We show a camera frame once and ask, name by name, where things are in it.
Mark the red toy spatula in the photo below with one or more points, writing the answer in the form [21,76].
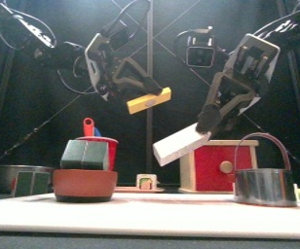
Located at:
[89,128]

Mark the black vertical frame pole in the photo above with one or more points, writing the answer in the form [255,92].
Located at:
[150,136]

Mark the white cutting board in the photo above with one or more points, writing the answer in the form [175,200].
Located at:
[148,217]

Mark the blue toy utensil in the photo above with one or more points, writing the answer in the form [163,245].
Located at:
[97,132]

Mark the white toy rice block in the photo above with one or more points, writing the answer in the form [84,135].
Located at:
[179,146]

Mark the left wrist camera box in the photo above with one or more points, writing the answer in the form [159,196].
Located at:
[118,36]

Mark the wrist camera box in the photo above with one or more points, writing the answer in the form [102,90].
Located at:
[118,36]
[200,55]

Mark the green seaweed block red edge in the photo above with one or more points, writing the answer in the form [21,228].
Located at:
[32,184]

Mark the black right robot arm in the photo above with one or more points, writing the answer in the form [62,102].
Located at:
[296,26]

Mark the terracotta bowl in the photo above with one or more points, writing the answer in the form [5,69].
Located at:
[85,184]

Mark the yellow toy egg block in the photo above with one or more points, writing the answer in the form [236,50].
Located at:
[150,102]

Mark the red plastic cup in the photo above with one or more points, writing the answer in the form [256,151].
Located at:
[113,152]

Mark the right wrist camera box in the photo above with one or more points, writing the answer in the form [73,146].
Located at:
[200,55]

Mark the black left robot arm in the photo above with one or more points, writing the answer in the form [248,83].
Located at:
[66,55]

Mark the brown wooden tray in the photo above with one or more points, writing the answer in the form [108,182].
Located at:
[126,189]

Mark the small red object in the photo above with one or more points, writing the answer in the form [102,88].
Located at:
[265,188]

